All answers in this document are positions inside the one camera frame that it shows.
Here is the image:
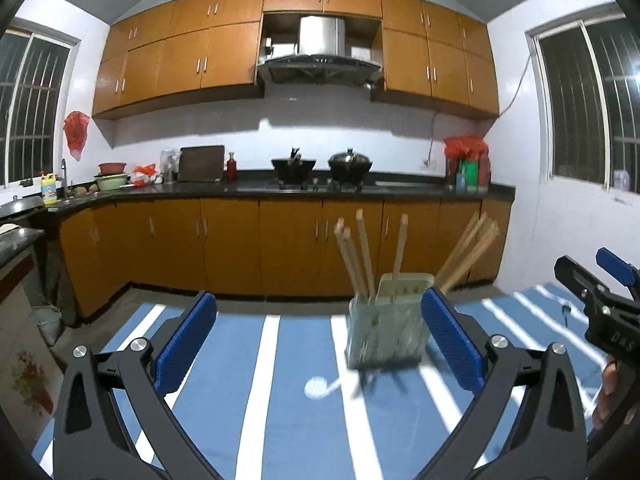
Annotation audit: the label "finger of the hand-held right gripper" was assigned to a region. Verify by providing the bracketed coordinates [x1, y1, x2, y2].
[595, 247, 640, 292]
[554, 255, 608, 307]

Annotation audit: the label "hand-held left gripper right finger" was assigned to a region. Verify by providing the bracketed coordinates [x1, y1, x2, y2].
[420, 287, 587, 480]

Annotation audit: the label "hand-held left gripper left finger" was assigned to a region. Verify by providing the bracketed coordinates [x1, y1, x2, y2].
[52, 290, 223, 480]

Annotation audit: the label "green plastic utensil holder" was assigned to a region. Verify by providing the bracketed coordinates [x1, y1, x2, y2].
[346, 272, 436, 371]

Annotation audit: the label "wooden chopstick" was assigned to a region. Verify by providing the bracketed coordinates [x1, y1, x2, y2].
[334, 217, 368, 301]
[442, 230, 501, 293]
[440, 220, 498, 291]
[342, 227, 372, 301]
[355, 208, 377, 298]
[440, 212, 488, 286]
[391, 213, 409, 281]
[437, 210, 480, 283]

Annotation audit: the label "person's right hand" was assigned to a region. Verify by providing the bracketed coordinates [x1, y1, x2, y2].
[592, 360, 623, 431]

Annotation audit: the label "wooden lower kitchen cabinets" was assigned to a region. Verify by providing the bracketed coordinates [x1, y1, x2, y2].
[57, 197, 513, 318]

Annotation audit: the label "wooden kitchen cabinets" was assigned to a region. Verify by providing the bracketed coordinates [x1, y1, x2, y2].
[92, 0, 501, 121]
[57, 197, 513, 318]

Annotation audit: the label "blue white striped tablecloth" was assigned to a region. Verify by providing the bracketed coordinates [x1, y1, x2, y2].
[30, 282, 640, 480]

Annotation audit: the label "green box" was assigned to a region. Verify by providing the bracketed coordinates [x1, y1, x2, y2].
[457, 160, 481, 191]

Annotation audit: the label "floral printed panel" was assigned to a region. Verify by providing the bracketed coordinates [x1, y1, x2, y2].
[0, 260, 57, 441]

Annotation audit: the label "black kitchen countertop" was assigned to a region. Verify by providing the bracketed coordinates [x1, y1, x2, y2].
[45, 180, 516, 211]

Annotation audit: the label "red plastic bag over bottles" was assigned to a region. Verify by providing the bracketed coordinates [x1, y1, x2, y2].
[444, 135, 492, 192]

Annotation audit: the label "green basin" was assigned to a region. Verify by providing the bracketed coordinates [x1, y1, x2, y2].
[94, 174, 130, 192]

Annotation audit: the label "dark cutting board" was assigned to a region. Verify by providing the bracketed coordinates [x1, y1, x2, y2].
[178, 145, 226, 182]

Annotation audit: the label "black wok with lid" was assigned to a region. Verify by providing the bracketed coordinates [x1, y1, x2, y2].
[327, 147, 373, 183]

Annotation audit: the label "metal pot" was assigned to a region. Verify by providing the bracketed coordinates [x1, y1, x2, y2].
[0, 195, 46, 217]

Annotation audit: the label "hanging red plastic bag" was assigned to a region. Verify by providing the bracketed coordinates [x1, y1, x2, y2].
[63, 111, 92, 161]

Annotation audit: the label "wooden upper kitchen cabinets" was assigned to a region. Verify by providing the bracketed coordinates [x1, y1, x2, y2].
[92, 0, 501, 121]

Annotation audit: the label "steel range hood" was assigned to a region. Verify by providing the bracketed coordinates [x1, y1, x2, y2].
[256, 15, 385, 86]

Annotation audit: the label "barred window with white frame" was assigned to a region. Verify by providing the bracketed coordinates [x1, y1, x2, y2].
[0, 30, 81, 191]
[525, 5, 640, 193]

